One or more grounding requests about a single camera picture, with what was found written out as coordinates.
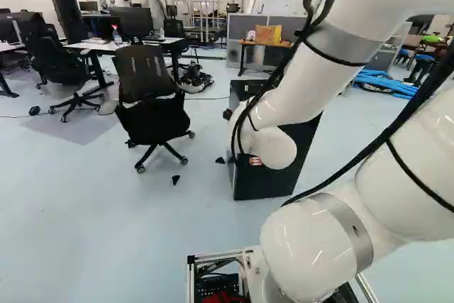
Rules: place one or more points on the grey floor mat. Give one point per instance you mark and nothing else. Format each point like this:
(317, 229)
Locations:
(71, 125)

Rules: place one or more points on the black mini fridge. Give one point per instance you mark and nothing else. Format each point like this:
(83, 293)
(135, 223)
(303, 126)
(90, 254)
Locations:
(262, 184)

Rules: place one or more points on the brown cardboard box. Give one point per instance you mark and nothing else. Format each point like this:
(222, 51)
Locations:
(268, 34)

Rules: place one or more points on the grey partition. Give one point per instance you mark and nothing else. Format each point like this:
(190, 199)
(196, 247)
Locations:
(248, 26)

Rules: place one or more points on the black computer monitor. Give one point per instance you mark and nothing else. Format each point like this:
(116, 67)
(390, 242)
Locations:
(131, 21)

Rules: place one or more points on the clear plastic bottle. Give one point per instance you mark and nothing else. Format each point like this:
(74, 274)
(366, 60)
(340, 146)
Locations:
(116, 37)

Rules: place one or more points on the small black wedge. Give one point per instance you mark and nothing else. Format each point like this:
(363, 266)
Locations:
(176, 180)
(221, 160)

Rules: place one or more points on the black round floor object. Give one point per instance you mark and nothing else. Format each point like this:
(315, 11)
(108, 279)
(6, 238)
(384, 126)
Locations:
(34, 110)

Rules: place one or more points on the white and black floor device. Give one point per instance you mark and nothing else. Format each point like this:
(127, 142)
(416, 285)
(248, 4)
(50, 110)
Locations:
(195, 79)

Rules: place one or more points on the black padded office chair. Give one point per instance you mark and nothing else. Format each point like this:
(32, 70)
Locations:
(56, 58)

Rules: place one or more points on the white desk with black legs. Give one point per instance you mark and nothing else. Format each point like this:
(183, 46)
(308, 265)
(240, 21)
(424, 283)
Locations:
(92, 46)

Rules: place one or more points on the black mesh office chair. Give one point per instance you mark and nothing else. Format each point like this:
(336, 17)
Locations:
(142, 69)

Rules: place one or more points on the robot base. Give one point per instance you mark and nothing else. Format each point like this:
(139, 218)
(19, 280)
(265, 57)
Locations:
(193, 276)

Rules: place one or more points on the wooden table with black legs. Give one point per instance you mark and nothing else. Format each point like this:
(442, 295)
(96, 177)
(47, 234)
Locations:
(266, 43)

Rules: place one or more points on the blue fabric pile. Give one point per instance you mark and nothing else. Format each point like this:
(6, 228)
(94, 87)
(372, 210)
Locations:
(386, 84)

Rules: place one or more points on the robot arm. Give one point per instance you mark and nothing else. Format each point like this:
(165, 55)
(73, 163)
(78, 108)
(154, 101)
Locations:
(319, 246)

